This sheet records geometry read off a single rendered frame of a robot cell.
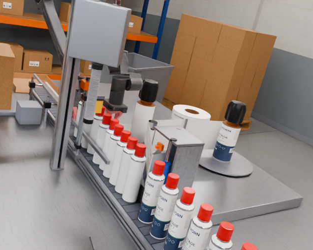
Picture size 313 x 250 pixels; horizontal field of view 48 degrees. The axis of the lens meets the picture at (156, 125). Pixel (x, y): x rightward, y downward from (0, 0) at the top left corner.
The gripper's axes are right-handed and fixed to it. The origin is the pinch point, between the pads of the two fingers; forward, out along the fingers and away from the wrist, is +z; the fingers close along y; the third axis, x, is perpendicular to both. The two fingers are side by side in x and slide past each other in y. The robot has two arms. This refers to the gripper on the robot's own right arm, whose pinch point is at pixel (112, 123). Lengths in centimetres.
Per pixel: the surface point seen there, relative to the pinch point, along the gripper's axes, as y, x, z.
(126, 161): -30.2, 8.7, 0.7
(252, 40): 199, -289, -23
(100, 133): -8.5, 9.0, -0.1
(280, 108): 210, -409, 75
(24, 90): 93, 12, 17
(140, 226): -48, 10, 14
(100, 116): -0.7, 6.0, -3.7
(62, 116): -2.6, 22.1, -4.7
